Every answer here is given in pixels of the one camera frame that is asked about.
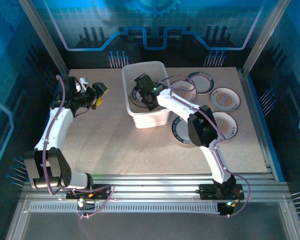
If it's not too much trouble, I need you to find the aluminium frame post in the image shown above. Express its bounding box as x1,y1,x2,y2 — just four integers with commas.
18,0,70,77
241,0,292,76

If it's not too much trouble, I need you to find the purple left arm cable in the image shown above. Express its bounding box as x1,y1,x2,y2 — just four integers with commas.
46,74,116,221

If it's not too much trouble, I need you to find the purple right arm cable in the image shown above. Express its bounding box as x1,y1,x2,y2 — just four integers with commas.
159,74,251,218

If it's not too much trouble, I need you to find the white plastic bin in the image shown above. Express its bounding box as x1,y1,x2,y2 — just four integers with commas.
121,61,172,130

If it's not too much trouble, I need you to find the black controller box green light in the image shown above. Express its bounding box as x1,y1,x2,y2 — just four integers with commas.
217,200,238,217

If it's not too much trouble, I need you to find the green red rim plate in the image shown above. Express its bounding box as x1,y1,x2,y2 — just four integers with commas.
187,71,215,95

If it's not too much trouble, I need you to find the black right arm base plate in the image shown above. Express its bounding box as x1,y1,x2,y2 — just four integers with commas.
198,183,245,201

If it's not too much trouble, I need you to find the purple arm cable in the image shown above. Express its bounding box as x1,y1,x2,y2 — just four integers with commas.
159,74,251,218
46,74,116,221

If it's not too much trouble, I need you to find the orange sunburst plate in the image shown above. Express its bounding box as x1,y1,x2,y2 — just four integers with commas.
211,111,239,140
209,86,241,112
169,80,198,103

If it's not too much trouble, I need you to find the small connector board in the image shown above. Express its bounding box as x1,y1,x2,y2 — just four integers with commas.
76,196,96,216

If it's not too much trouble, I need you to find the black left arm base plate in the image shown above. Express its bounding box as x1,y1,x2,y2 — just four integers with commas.
65,183,113,201

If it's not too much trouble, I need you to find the green rim text plate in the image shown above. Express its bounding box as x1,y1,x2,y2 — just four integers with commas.
129,86,151,110
170,115,198,148

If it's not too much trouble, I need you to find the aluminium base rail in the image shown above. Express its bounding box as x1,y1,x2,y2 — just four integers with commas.
22,173,291,202

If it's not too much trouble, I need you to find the white slotted cable duct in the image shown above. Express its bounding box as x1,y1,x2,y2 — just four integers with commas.
29,201,221,214

